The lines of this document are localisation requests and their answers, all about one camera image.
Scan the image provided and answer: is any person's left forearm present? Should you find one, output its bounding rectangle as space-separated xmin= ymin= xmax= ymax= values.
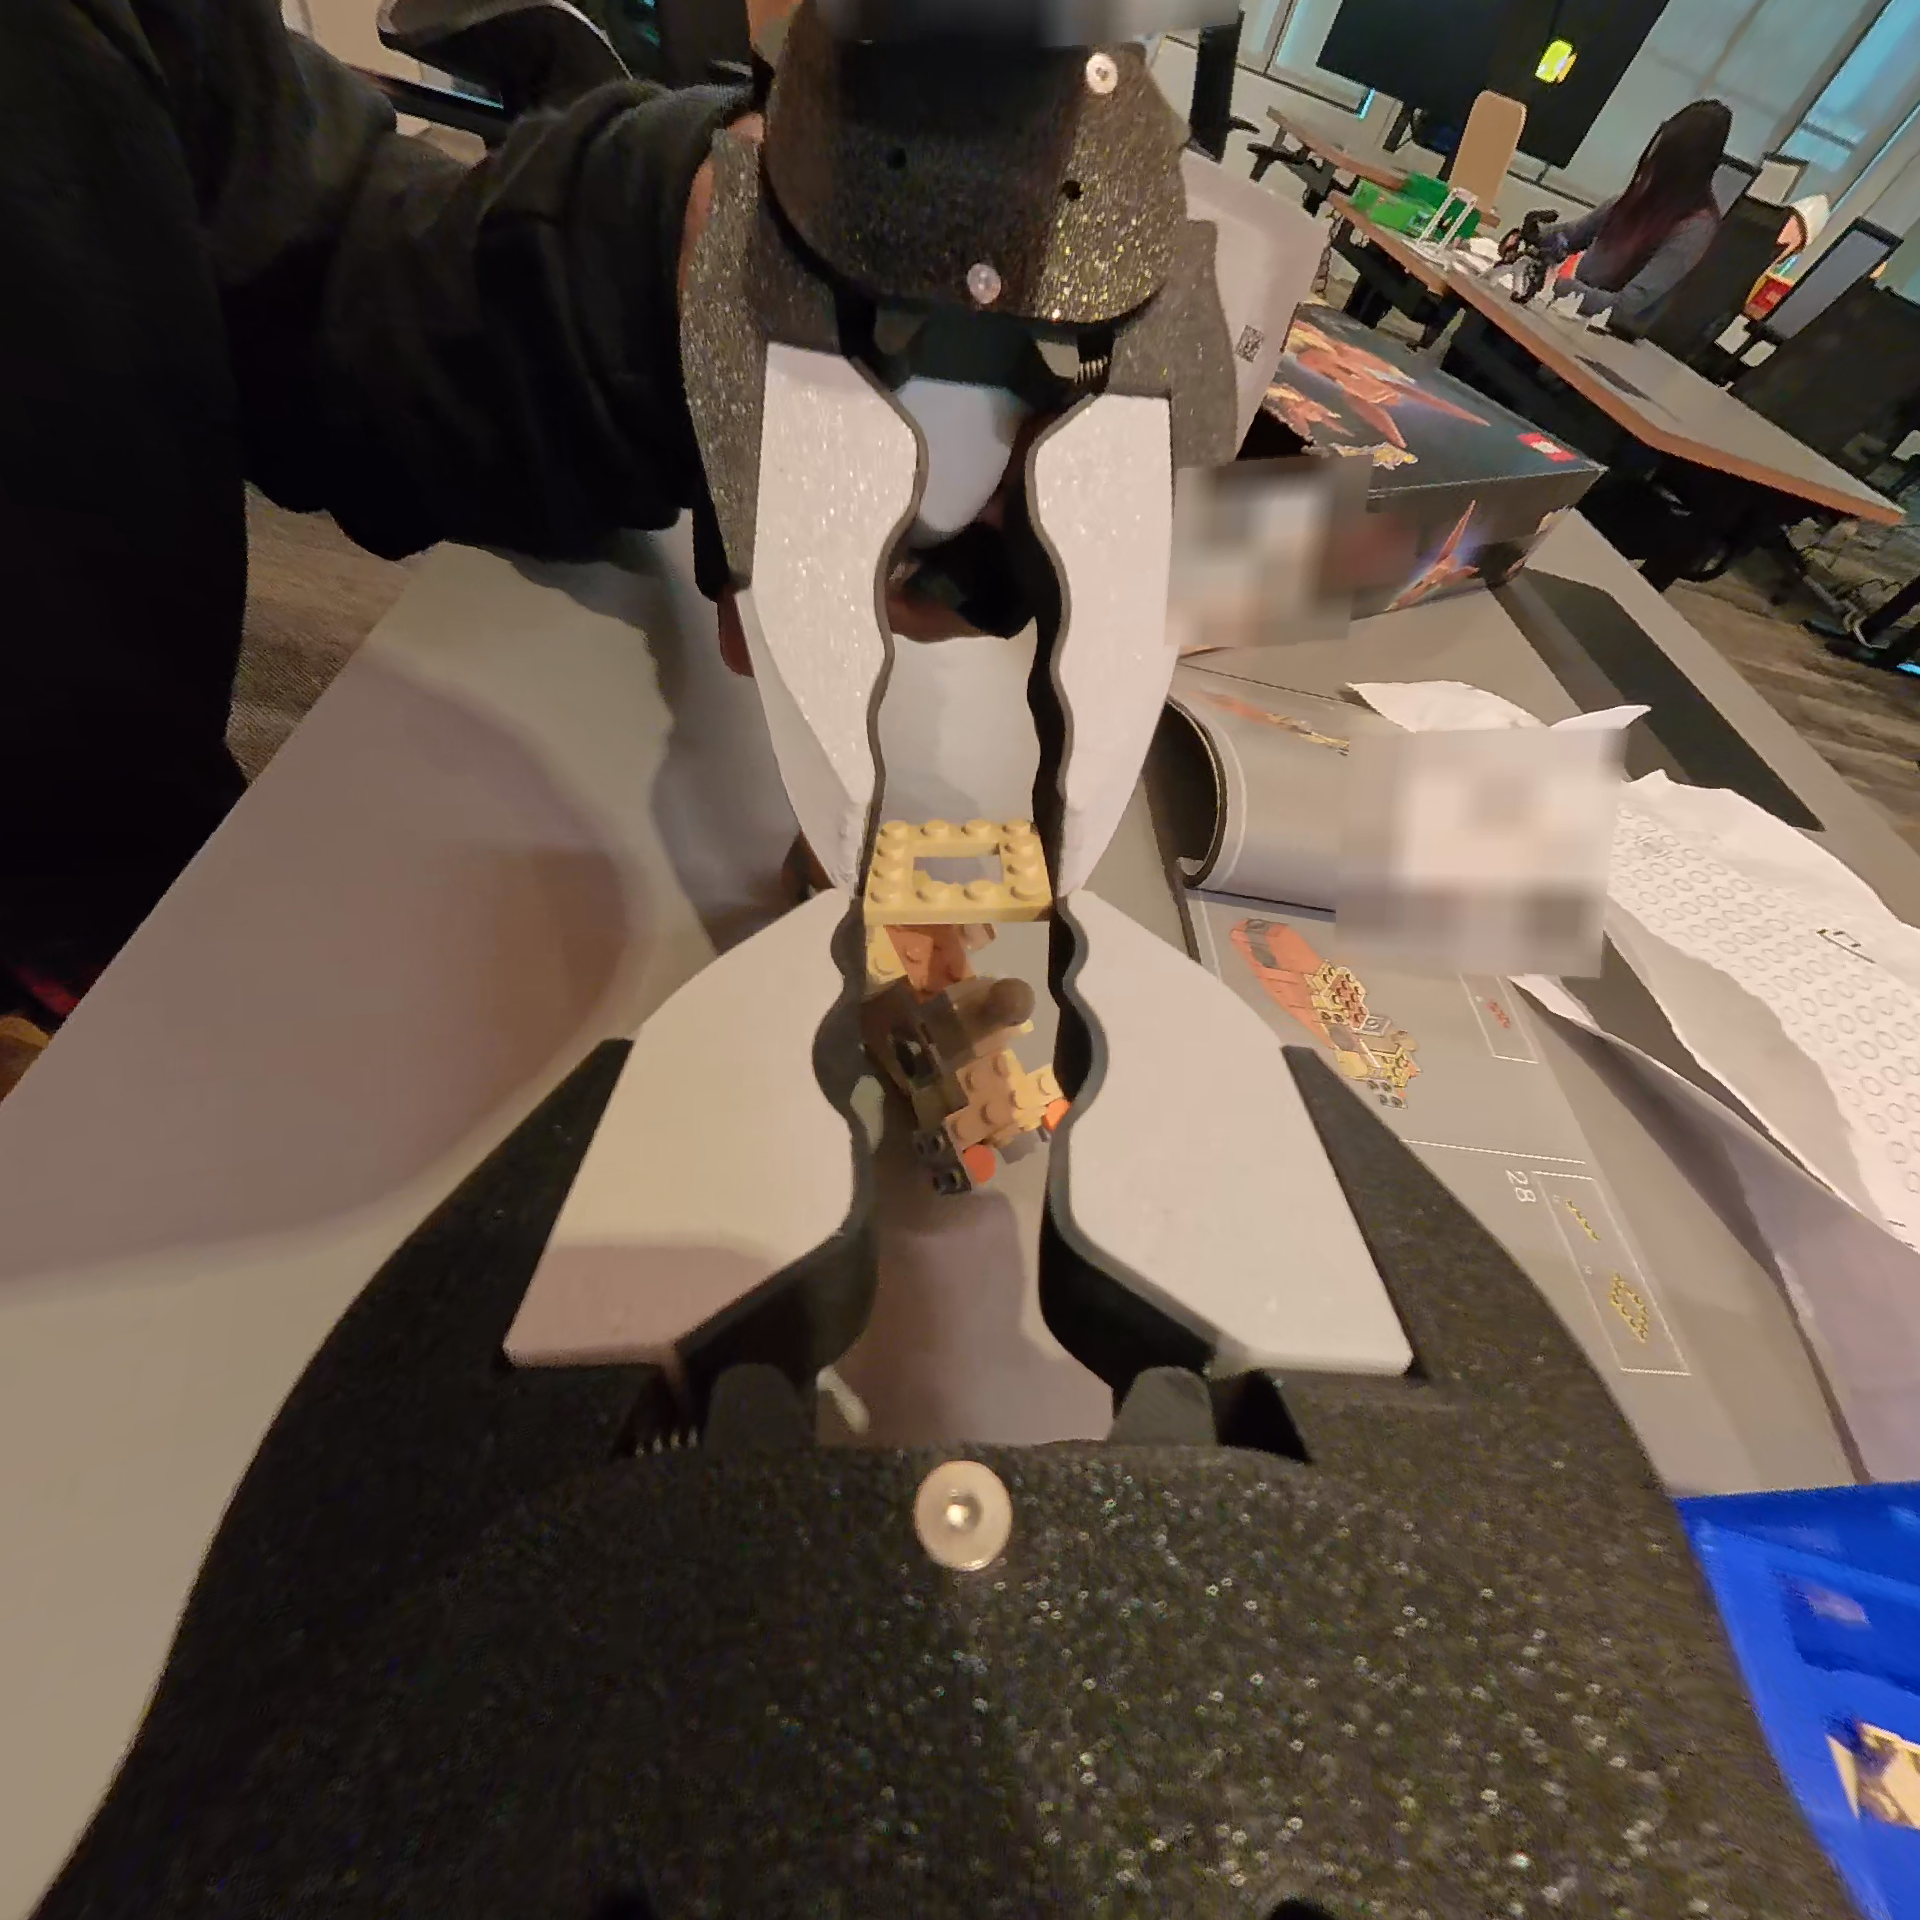
xmin=224 ymin=82 xmax=753 ymax=565

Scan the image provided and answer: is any grey instruction booklet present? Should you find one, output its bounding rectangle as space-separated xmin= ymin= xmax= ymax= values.
xmin=1143 ymin=672 xmax=1864 ymax=1488

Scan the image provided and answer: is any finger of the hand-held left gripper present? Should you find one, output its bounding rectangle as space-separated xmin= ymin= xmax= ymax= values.
xmin=743 ymin=336 xmax=923 ymax=895
xmin=1025 ymin=391 xmax=1183 ymax=903

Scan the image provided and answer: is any printed cardboard set box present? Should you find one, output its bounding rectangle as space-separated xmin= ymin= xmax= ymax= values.
xmin=1185 ymin=305 xmax=1607 ymax=653

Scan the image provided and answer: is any white labelled paper bag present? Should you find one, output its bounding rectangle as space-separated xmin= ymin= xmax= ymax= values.
xmin=1183 ymin=150 xmax=1338 ymax=452

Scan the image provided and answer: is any tan and orange brick model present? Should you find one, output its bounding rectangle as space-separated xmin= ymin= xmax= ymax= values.
xmin=855 ymin=921 xmax=1075 ymax=1198

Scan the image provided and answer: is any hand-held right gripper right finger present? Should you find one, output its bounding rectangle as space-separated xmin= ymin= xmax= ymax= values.
xmin=1035 ymin=895 xmax=1415 ymax=1390

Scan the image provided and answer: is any tan square frame plate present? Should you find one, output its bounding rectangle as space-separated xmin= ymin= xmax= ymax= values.
xmin=861 ymin=816 xmax=1058 ymax=922

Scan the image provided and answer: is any blue plastic bin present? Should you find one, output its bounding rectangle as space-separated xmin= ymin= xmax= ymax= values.
xmin=1672 ymin=1485 xmax=1920 ymax=1920

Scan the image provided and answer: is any green box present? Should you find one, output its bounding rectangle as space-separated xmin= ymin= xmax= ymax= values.
xmin=1347 ymin=169 xmax=1491 ymax=241

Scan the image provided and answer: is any black wall screen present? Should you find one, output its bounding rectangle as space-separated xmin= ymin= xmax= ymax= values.
xmin=1317 ymin=0 xmax=1672 ymax=169

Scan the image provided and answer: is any black office chair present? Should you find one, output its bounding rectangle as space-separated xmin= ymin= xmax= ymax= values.
xmin=1725 ymin=270 xmax=1920 ymax=496

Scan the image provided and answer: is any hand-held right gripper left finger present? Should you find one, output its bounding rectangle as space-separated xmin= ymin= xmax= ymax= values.
xmin=504 ymin=884 xmax=887 ymax=1396

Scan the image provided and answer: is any long wood-edged table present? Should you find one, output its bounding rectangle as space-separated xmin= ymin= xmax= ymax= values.
xmin=1329 ymin=193 xmax=1911 ymax=594

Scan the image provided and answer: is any tan chair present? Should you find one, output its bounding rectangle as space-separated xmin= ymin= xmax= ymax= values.
xmin=1448 ymin=89 xmax=1532 ymax=226

